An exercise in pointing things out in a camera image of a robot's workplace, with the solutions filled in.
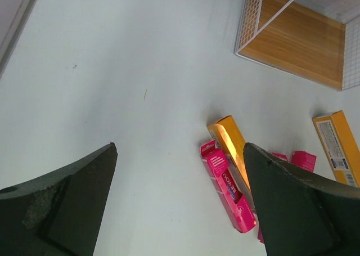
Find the pink Be You toothpaste box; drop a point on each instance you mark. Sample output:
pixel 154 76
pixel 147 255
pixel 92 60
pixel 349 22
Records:
pixel 233 200

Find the acrylic three-tier wooden shelf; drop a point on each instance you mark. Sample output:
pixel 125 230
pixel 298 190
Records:
pixel 314 39

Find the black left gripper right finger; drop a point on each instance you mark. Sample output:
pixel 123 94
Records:
pixel 301 213

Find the pink toothpaste box middle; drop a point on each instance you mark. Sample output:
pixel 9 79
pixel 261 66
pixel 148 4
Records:
pixel 282 157

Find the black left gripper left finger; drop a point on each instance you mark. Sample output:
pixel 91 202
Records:
pixel 58 213

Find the pink toothpaste box right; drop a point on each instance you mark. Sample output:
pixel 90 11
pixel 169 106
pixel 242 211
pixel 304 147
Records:
pixel 304 160

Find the orange toothpaste box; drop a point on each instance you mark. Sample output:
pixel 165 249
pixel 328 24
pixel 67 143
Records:
pixel 229 138
pixel 340 146

